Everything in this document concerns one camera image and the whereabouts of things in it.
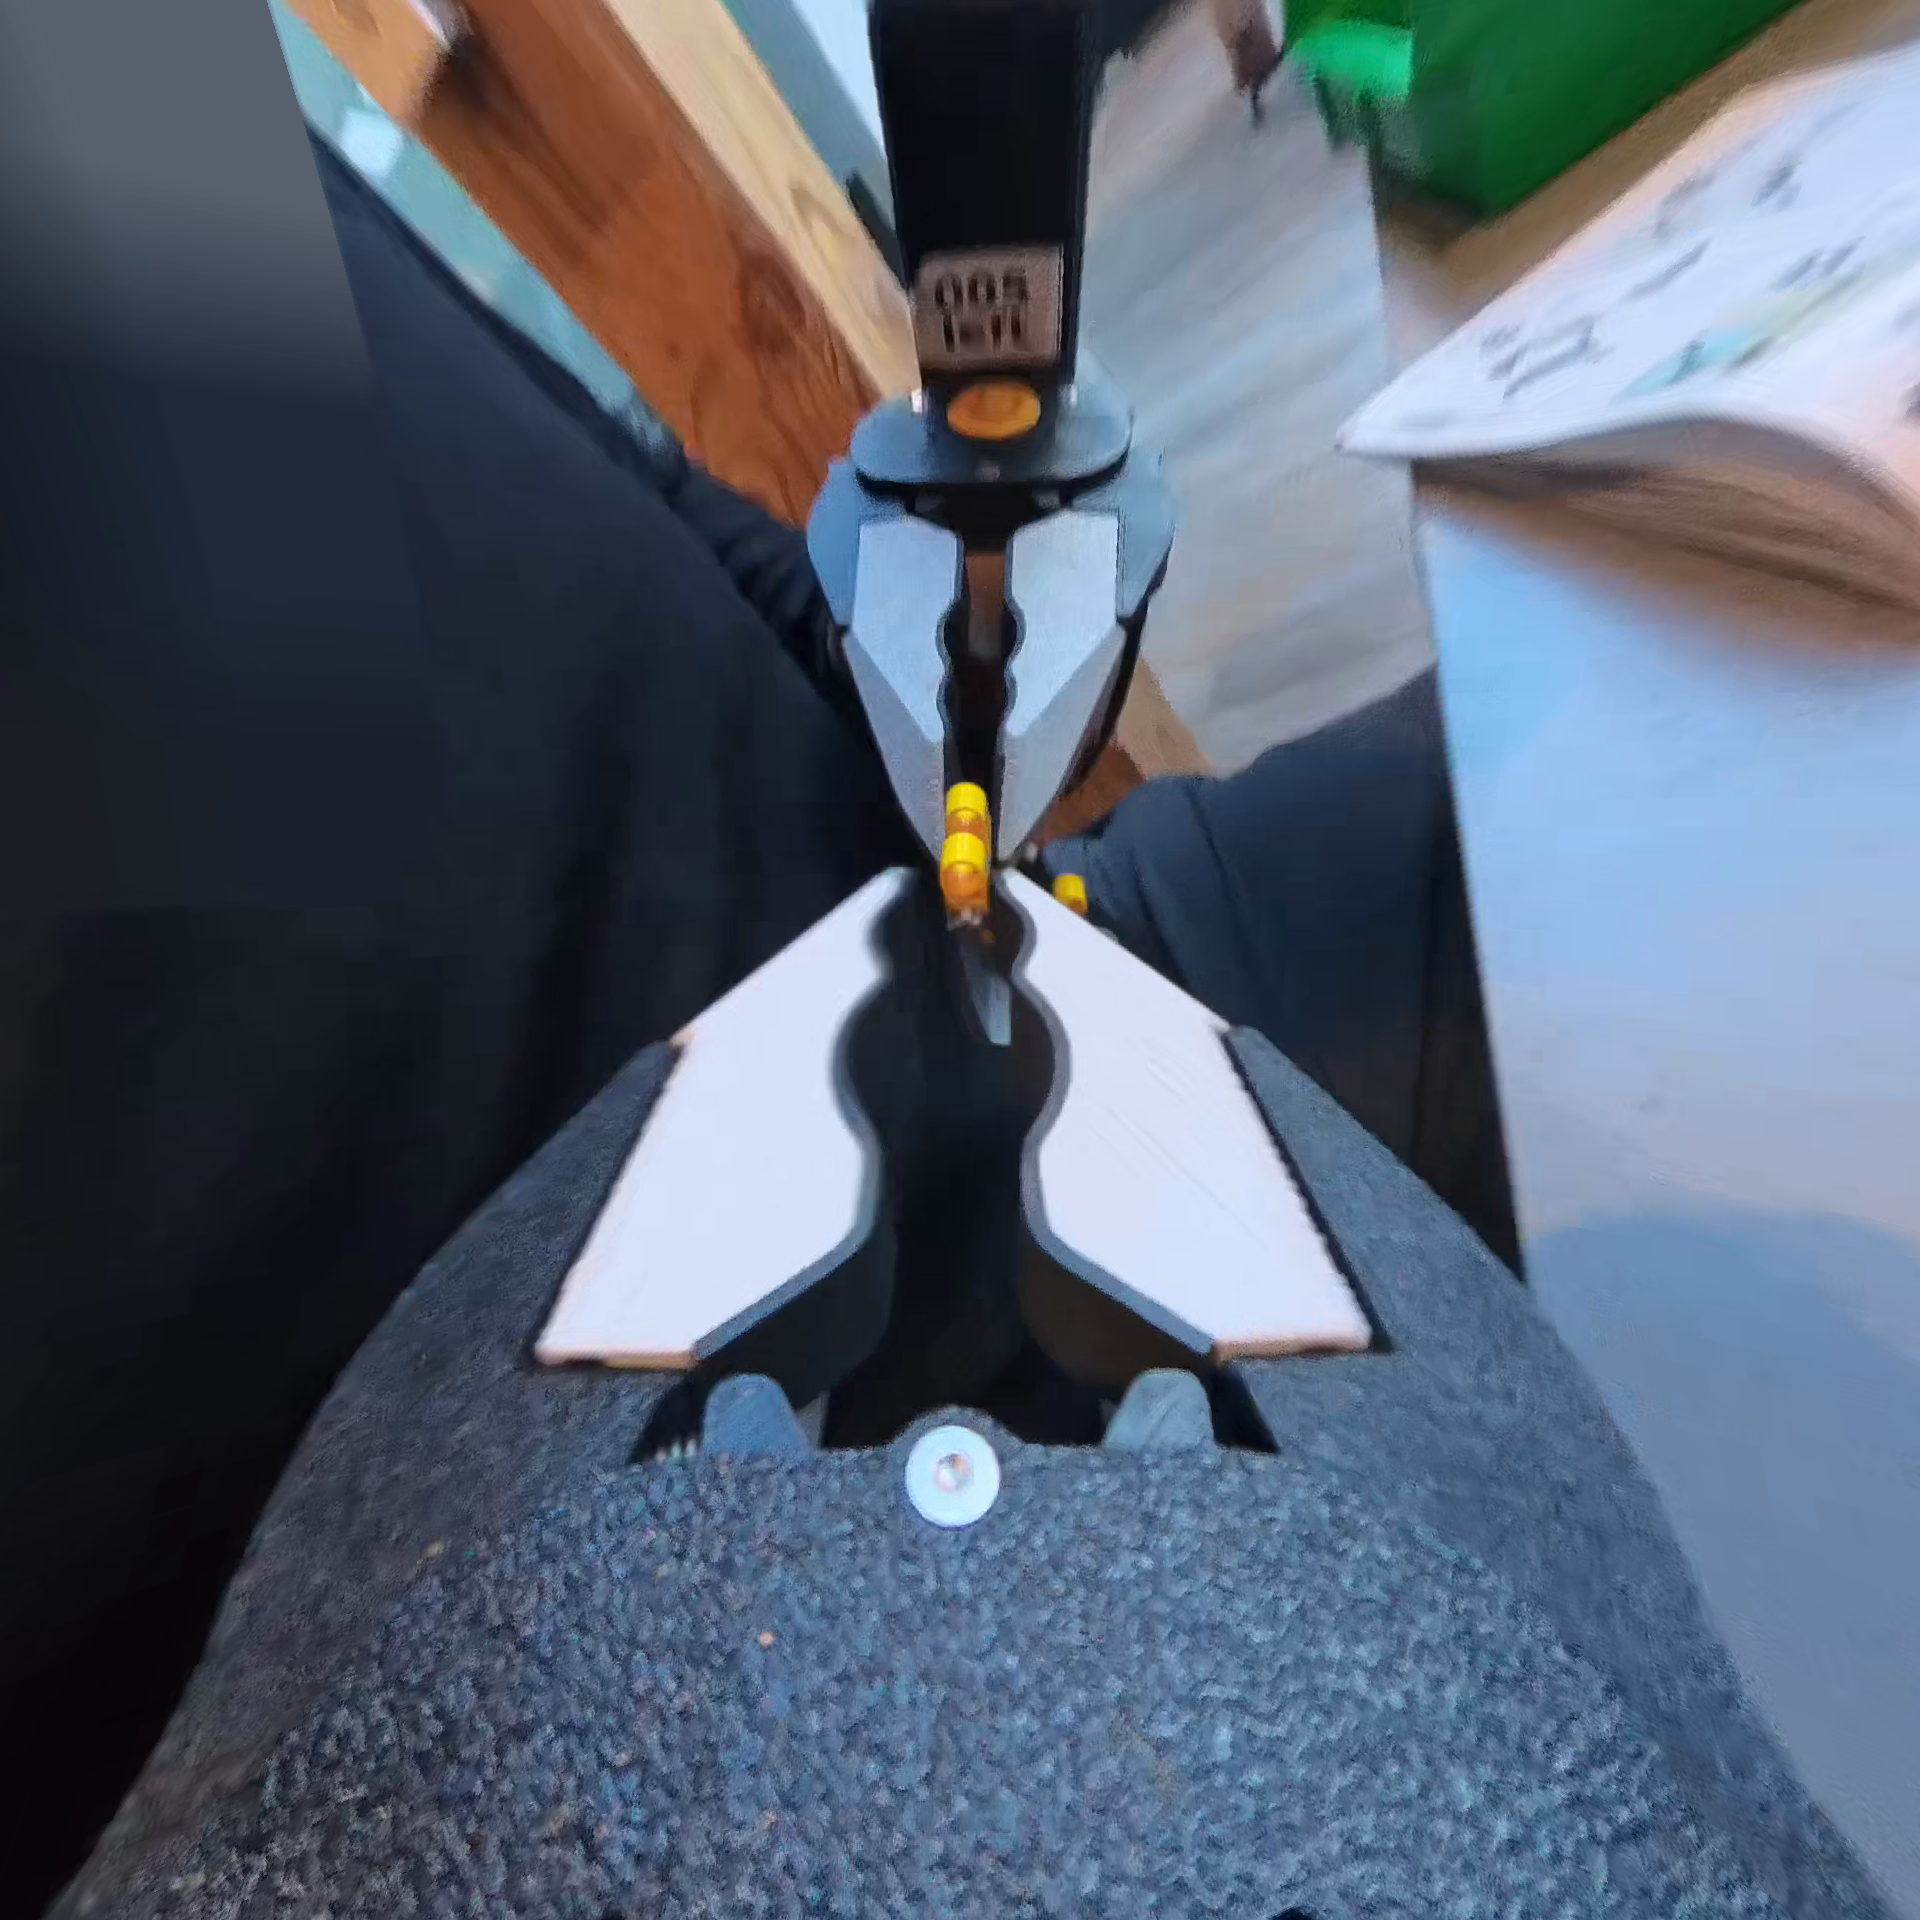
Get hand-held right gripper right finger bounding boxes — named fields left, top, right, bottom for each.
left=996, top=868, right=1378, bottom=1366

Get person's blue trouser leg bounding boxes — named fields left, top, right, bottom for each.
left=1053, top=677, right=1525, bottom=1276

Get instruction booklet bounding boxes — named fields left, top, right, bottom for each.
left=1339, top=45, right=1920, bottom=602

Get wooden beam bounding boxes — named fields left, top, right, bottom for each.
left=286, top=0, right=1201, bottom=841

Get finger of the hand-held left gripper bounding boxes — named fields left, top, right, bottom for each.
left=994, top=514, right=1130, bottom=859
left=842, top=514, right=966, bottom=868

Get green plastic bin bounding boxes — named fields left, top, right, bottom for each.
left=1285, top=0, right=1804, bottom=212

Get grey yellow brick assembly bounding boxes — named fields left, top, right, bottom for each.
left=939, top=780, right=1091, bottom=1048

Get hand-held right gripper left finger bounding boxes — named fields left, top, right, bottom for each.
left=536, top=868, right=920, bottom=1373

